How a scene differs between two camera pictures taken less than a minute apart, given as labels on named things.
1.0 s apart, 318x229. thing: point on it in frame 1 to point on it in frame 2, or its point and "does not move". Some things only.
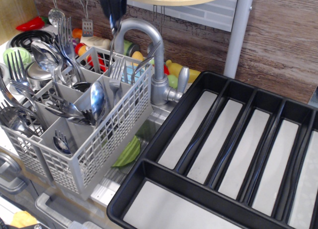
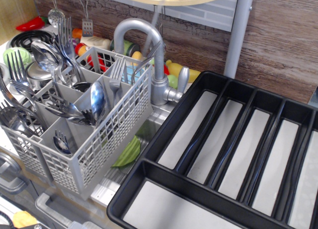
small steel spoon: x=113 y=33 to x=148 y=43
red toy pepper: x=35 y=24 does not move
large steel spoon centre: x=98 y=100 does not move
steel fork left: x=18 y=74 does not move
